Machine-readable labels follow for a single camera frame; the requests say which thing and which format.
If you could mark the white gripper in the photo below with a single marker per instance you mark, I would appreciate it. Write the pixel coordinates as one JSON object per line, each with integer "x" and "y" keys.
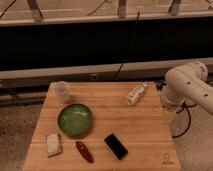
{"x": 170, "y": 100}

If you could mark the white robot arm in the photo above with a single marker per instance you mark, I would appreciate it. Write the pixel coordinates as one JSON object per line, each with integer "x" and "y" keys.
{"x": 183, "y": 82}

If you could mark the small plastic bottle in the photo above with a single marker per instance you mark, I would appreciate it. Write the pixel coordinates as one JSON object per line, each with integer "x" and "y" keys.
{"x": 136, "y": 93}

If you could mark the wooden cutting board table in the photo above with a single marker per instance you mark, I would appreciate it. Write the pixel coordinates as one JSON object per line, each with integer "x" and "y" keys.
{"x": 139, "y": 128}

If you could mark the black smartphone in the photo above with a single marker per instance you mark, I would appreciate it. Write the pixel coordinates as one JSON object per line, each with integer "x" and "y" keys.
{"x": 116, "y": 146}

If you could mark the red chili pepper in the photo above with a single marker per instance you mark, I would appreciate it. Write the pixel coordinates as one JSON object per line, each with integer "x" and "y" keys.
{"x": 83, "y": 150}

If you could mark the green ceramic bowl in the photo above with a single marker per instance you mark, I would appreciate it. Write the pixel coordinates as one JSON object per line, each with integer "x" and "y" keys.
{"x": 75, "y": 119}

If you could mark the clear plastic cup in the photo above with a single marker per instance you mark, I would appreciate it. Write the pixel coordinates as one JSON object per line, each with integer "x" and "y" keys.
{"x": 61, "y": 89}

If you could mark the white sponge block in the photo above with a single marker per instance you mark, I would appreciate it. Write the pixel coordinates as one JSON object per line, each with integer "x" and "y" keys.
{"x": 53, "y": 145}

